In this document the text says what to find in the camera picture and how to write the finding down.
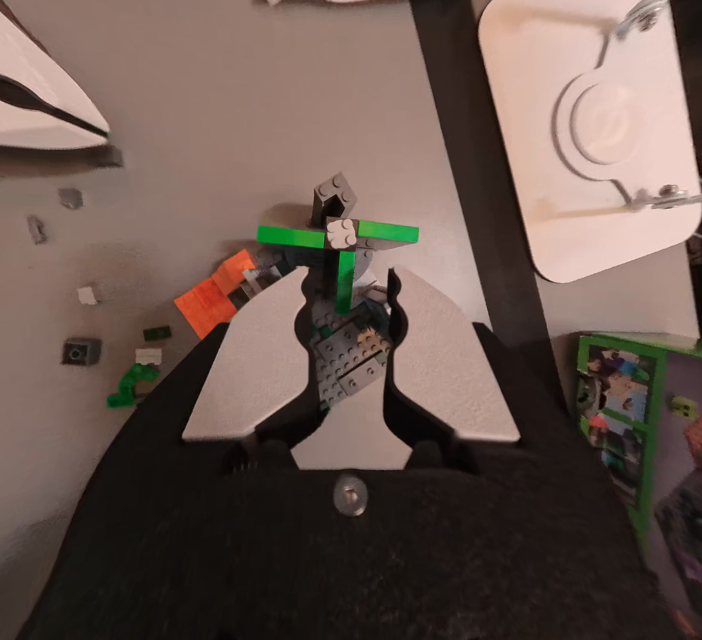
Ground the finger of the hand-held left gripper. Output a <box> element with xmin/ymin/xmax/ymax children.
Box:
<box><xmin>0</xmin><ymin>98</ymin><xmax>109</xmax><ymax>149</ymax></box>
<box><xmin>0</xmin><ymin>10</ymin><xmax>112</xmax><ymax>136</ymax></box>

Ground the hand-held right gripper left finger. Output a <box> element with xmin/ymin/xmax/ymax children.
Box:
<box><xmin>181</xmin><ymin>266</ymin><xmax>329</xmax><ymax>452</ymax></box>

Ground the dark grey square lego brick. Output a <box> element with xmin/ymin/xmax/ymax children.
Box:
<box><xmin>61</xmin><ymin>337</ymin><xmax>103</xmax><ymax>367</ymax></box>

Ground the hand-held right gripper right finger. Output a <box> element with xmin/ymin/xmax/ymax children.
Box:
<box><xmin>382</xmin><ymin>266</ymin><xmax>522</xmax><ymax>468</ymax></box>

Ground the white book stand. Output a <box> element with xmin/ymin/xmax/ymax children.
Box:
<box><xmin>477</xmin><ymin>0</ymin><xmax>702</xmax><ymax>284</ymax></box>

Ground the grey green lego building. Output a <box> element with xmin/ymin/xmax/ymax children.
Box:
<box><xmin>174</xmin><ymin>171</ymin><xmax>420</xmax><ymax>412</ymax></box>

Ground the green lego box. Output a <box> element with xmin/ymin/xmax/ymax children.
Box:
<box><xmin>573</xmin><ymin>332</ymin><xmax>702</xmax><ymax>640</ymax></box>

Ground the green lego corner brick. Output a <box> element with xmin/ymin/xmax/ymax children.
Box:
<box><xmin>123</xmin><ymin>363</ymin><xmax>162</xmax><ymax>394</ymax></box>

